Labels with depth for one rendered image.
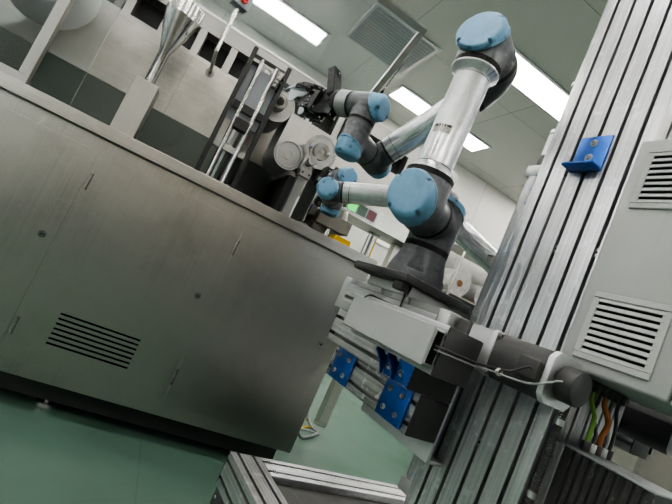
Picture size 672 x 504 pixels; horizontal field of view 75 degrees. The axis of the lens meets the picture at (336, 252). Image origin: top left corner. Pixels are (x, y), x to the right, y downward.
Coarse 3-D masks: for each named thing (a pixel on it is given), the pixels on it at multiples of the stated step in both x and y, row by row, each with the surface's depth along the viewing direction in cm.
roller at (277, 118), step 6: (282, 90) 182; (288, 102) 184; (288, 108) 184; (276, 114) 182; (282, 114) 183; (288, 114) 184; (270, 120) 182; (276, 120) 182; (282, 120) 183; (270, 126) 191; (276, 126) 193; (264, 132) 204
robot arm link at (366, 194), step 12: (324, 180) 147; (324, 192) 146; (336, 192) 147; (348, 192) 147; (360, 192) 146; (372, 192) 146; (384, 192) 145; (360, 204) 149; (372, 204) 148; (384, 204) 147
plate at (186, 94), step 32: (128, 32) 189; (96, 64) 185; (128, 64) 189; (192, 64) 199; (160, 96) 195; (192, 96) 200; (224, 96) 205; (192, 128) 200; (224, 128) 206; (288, 128) 217; (256, 160) 212; (384, 224) 240
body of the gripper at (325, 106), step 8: (312, 88) 128; (320, 88) 127; (312, 96) 127; (320, 96) 127; (304, 104) 128; (312, 104) 126; (320, 104) 126; (328, 104) 126; (312, 112) 128; (320, 112) 125; (328, 112) 123; (312, 120) 133; (320, 120) 130
